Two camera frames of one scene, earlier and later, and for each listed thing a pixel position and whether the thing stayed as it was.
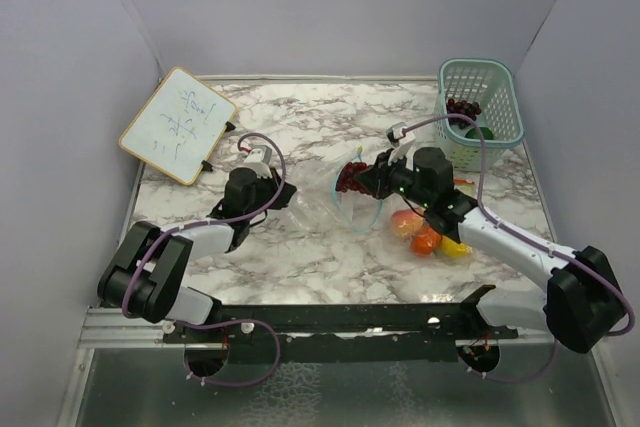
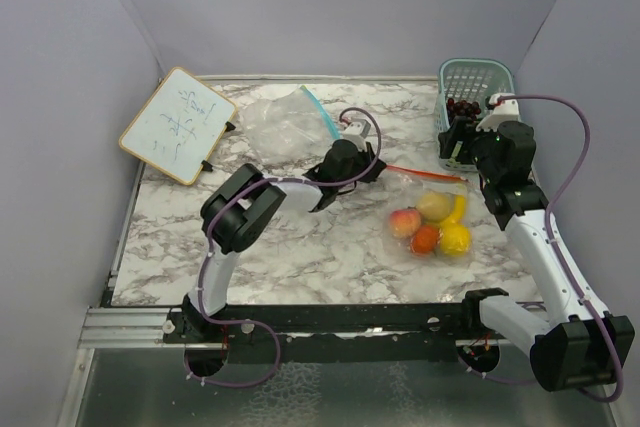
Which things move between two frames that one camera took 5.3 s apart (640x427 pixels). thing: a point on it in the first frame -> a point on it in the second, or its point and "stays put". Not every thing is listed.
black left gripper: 285,193 -> 366,156
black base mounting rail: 344,332 stays put
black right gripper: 376,177 -> 462,129
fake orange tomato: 425,242 stays put
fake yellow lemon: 453,249 stays put
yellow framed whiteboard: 179,125 stays put
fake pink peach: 406,222 stays put
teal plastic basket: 486,91 stays put
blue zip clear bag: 318,206 -> 290,126
